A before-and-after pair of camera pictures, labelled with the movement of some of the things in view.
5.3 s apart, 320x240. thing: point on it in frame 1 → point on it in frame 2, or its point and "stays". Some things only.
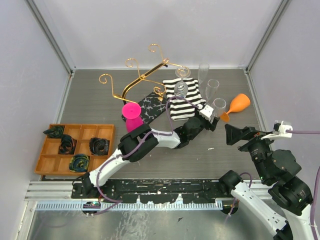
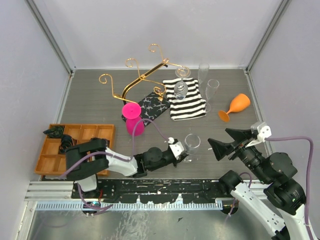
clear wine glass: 181,88 stays
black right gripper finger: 234,135 → 221,149
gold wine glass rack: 164,62 stays
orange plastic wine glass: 240,102 stays
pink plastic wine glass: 131,113 stays
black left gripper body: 207,125 → 175,162
